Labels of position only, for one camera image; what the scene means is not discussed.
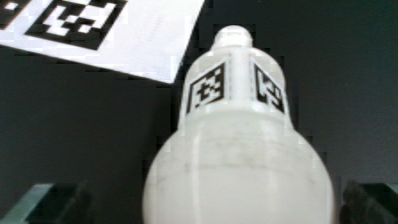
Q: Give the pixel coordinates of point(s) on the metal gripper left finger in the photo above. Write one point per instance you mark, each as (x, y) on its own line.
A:
(53, 204)

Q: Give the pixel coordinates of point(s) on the white lamp bulb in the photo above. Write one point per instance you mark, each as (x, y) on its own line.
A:
(236, 173)

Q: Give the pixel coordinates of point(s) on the white fiducial marker sheet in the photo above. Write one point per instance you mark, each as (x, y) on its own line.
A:
(124, 35)

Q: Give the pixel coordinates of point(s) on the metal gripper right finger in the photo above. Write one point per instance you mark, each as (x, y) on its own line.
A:
(369, 206)

